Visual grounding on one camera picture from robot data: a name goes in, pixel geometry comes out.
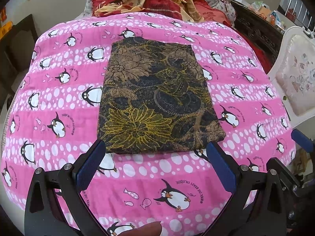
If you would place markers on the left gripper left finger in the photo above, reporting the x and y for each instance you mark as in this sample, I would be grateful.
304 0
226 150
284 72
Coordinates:
43 214

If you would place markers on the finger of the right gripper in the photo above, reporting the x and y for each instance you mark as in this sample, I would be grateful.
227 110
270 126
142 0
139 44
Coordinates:
302 140

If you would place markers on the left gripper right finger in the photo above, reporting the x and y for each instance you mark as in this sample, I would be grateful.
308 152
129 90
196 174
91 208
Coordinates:
256 205

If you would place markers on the brown floral batik shirt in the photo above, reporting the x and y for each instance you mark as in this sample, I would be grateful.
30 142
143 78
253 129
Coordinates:
155 99

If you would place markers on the person's left hand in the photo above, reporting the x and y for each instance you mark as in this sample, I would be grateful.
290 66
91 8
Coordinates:
150 229

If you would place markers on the white upholstered chair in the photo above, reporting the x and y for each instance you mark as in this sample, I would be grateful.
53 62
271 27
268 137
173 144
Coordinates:
293 74

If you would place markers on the red bedsheet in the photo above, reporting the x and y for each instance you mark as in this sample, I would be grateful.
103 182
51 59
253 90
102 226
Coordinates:
261 55

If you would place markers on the dark carved wooden cabinet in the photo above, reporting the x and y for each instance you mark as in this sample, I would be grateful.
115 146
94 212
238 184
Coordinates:
260 32

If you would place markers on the clutter on cabinet top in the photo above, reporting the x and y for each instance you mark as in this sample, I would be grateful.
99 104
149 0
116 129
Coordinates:
263 10

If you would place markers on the dark wooden side table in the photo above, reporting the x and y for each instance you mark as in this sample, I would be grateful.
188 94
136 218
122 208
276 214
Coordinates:
16 51

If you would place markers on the orange plastic basin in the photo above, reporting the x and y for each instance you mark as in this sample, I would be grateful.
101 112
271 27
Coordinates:
5 29

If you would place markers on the red orange crumpled quilt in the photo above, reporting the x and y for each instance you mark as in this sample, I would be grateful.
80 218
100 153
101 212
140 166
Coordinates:
184 10

